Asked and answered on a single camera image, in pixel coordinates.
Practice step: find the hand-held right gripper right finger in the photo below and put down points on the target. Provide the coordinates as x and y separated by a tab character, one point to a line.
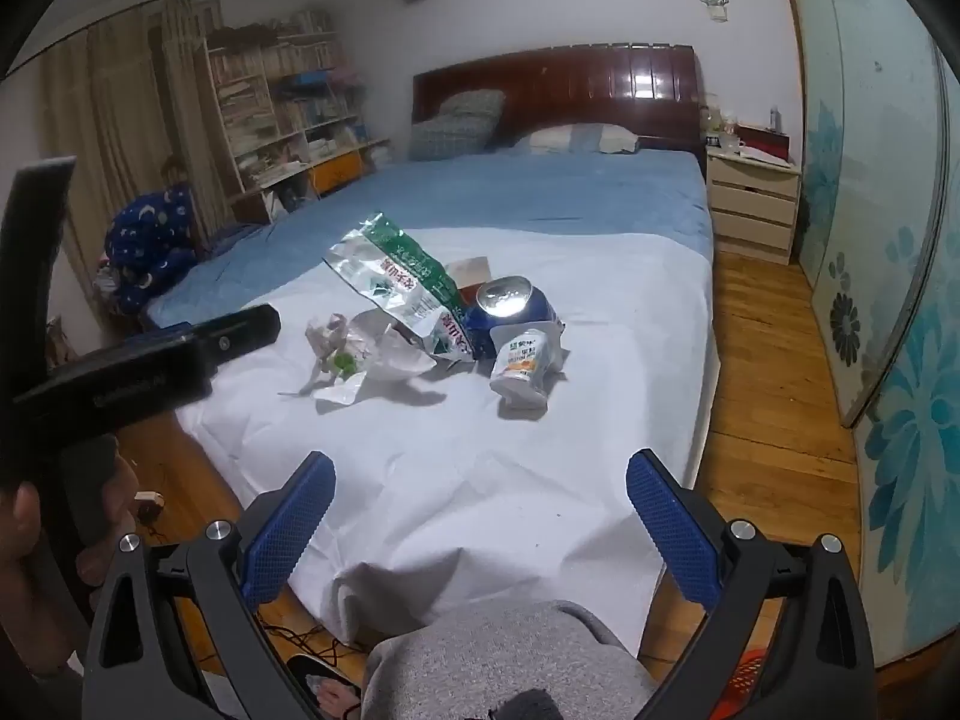
671	532

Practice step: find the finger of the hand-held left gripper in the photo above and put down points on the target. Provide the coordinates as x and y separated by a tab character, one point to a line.
240	334

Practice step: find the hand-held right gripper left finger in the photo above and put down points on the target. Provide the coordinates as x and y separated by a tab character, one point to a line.
292	532

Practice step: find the pink white paper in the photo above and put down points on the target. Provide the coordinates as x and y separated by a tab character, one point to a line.
326	345

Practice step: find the clear plastic wrapper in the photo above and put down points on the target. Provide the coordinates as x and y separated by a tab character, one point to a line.
394	356

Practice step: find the red plastic basket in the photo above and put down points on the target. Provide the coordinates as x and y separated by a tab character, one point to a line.
742	679

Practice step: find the green silver snack bag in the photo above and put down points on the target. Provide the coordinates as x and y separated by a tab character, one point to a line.
405	270

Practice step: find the red paper carton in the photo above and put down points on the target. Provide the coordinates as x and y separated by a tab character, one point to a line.
471	271

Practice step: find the crushed blue can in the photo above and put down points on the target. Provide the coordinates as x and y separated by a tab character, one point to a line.
525	319

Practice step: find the person's left hand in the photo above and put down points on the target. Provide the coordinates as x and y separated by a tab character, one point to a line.
22	521

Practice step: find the white power plug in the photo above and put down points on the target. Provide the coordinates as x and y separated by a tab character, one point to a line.
148	506

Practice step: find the black slipper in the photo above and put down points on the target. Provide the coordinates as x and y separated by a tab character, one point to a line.
322	679

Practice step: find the wooden bookshelf with books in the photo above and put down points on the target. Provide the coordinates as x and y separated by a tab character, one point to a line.
292	97

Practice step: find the beige curtain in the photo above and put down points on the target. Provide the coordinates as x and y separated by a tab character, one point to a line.
112	127

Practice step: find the plaid pillow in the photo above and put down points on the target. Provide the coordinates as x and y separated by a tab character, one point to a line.
472	103
450	139

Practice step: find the bed with blue sheet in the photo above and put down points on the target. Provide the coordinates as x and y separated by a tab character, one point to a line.
525	187

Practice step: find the curtain rod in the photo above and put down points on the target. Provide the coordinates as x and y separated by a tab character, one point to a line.
187	4

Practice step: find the beige nightstand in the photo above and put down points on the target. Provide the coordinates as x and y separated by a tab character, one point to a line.
750	202

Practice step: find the floral sliding wardrobe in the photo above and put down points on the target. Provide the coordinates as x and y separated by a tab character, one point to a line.
900	277

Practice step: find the white pillow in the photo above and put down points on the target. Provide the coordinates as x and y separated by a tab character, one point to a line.
577	139

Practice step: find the red box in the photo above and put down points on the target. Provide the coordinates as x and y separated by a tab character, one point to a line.
765	141

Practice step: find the dark red wooden headboard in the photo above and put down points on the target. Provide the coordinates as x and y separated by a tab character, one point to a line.
600	82

